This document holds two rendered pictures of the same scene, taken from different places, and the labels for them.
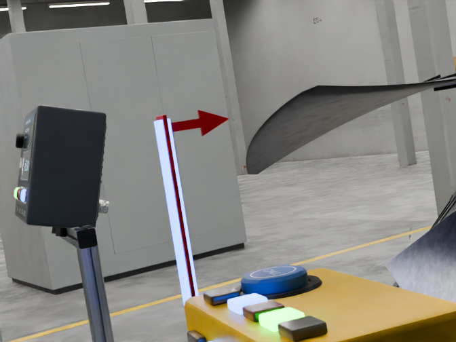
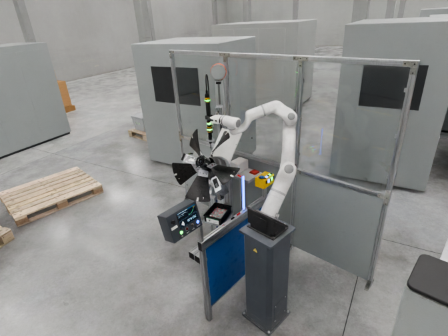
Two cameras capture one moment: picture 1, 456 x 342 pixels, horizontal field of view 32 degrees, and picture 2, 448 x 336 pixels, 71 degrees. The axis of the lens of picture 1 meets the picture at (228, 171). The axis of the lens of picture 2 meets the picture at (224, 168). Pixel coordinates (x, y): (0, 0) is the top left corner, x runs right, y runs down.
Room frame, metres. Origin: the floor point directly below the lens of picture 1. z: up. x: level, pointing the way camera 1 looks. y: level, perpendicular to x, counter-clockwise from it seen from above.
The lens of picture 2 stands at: (1.92, 2.00, 2.39)
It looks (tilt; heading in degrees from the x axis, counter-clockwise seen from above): 26 degrees down; 242
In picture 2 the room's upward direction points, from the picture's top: 3 degrees counter-clockwise
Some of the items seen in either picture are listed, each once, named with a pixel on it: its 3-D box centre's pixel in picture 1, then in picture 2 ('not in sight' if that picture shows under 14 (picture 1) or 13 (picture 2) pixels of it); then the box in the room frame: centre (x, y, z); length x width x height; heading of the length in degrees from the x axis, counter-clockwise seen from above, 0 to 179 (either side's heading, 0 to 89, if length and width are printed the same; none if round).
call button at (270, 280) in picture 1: (275, 283); not in sight; (0.47, -0.02, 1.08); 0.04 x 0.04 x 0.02
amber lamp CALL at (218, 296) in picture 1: (221, 296); not in sight; (0.45, 0.02, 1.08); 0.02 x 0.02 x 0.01; 19
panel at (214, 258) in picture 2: not in sight; (239, 253); (0.80, 0.09, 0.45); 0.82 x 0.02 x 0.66; 19
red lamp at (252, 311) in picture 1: (263, 311); not in sight; (0.40, -0.01, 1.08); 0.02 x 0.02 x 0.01; 19
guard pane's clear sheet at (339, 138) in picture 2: not in sight; (260, 111); (0.13, -0.50, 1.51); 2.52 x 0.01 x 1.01; 109
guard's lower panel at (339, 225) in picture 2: not in sight; (260, 197); (0.13, -0.50, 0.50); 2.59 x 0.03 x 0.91; 109
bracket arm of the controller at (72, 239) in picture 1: (76, 233); not in sight; (1.30, 0.27, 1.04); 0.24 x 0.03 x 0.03; 19
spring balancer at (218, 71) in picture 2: not in sight; (218, 71); (0.39, -0.86, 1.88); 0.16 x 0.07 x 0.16; 144
